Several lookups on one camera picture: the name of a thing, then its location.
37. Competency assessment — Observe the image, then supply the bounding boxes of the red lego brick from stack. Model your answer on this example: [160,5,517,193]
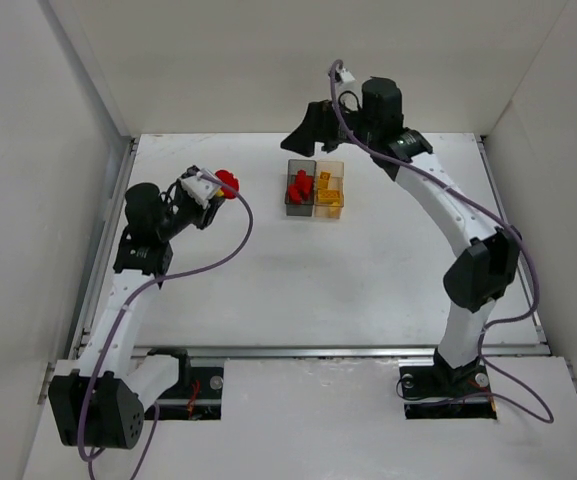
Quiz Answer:
[295,170,311,183]

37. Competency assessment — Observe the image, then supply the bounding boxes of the smoky grey plastic container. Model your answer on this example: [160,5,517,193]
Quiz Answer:
[284,159,316,217]

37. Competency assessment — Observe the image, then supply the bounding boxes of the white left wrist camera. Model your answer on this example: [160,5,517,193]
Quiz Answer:
[179,166,220,210]

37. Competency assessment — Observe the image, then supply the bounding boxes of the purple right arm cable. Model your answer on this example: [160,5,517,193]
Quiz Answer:
[328,59,555,425]

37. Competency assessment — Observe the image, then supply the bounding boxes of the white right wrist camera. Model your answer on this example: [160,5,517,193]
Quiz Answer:
[334,67,359,96]

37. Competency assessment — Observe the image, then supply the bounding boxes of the clear tan plastic container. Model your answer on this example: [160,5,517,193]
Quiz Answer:
[314,160,345,220]

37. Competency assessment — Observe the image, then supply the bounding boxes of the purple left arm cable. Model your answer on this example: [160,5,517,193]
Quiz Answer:
[77,169,255,480]

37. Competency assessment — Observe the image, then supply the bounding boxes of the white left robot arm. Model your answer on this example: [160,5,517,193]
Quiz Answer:
[48,176,225,449]

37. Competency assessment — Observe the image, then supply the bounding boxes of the yellow lego brick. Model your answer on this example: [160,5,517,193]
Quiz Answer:
[315,189,343,206]
[317,171,331,190]

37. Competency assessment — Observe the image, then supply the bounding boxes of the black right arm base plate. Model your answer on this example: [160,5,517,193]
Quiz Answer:
[396,363,497,420]

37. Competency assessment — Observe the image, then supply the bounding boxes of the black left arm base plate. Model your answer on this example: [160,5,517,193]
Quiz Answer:
[128,362,225,421]

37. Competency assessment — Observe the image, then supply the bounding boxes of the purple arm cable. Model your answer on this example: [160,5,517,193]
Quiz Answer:
[77,169,255,480]
[328,59,555,425]

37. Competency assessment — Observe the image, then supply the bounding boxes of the red yellow lego stack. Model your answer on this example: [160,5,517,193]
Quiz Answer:
[215,169,240,200]

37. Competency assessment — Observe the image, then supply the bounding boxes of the aluminium frame rail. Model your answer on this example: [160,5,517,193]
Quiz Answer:
[58,343,551,360]

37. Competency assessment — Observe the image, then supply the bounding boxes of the red curved lego brick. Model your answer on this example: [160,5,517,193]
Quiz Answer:
[299,178,313,199]

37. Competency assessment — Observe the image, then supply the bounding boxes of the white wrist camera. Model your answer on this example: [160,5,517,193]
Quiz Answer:
[179,166,220,210]
[334,67,359,96]

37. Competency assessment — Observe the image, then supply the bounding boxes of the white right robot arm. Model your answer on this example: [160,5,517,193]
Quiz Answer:
[281,73,519,394]

